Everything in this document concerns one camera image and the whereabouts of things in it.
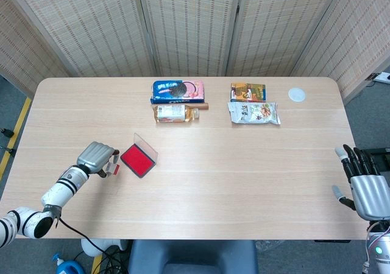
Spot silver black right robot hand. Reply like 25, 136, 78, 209
331, 144, 390, 220

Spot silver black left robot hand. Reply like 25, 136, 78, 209
76, 141, 120, 178

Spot small red-white stamp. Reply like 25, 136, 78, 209
106, 161, 121, 177

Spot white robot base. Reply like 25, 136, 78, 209
80, 239, 129, 258

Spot red ink pad clear lid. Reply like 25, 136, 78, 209
119, 133, 159, 179

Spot clear bottle with orange label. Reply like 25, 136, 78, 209
152, 104, 200, 124

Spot blue pink Oreo box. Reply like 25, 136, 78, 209
149, 79, 205, 105

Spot blue pump bottle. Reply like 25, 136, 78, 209
51, 252, 83, 274

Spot brown sausage stick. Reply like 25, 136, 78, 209
185, 102, 210, 111

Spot white power strip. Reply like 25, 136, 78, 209
366, 71, 390, 83

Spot white round lid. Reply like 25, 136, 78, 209
288, 87, 307, 102

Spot dark blue chair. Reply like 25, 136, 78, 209
127, 239, 259, 274

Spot white snack bag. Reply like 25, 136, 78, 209
227, 101, 282, 125

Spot woven folding screen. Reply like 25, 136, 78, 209
0, 0, 390, 104

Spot orange snack box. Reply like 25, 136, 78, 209
230, 82, 267, 102

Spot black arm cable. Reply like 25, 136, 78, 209
58, 217, 107, 252

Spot black floor cables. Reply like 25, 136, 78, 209
73, 248, 132, 274

